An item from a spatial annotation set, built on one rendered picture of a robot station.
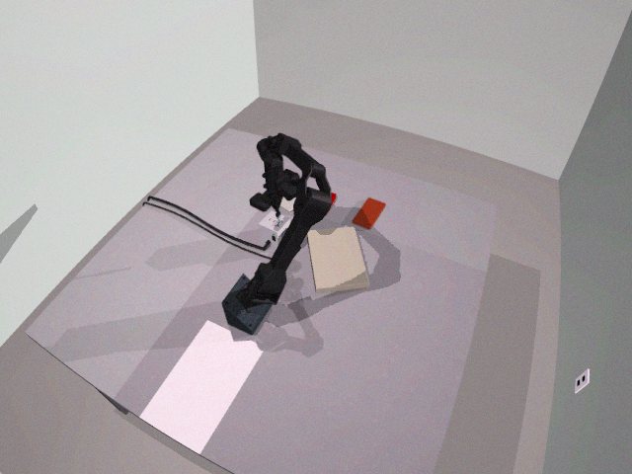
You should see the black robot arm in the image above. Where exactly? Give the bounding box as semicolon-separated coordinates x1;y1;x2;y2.
235;132;332;312

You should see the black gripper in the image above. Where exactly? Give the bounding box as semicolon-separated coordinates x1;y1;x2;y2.
250;169;300;211

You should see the beige flat box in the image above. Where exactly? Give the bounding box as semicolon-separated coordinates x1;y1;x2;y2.
307;227;368;293

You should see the orange flat slab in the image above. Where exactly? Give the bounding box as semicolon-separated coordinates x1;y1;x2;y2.
353;197;385;229

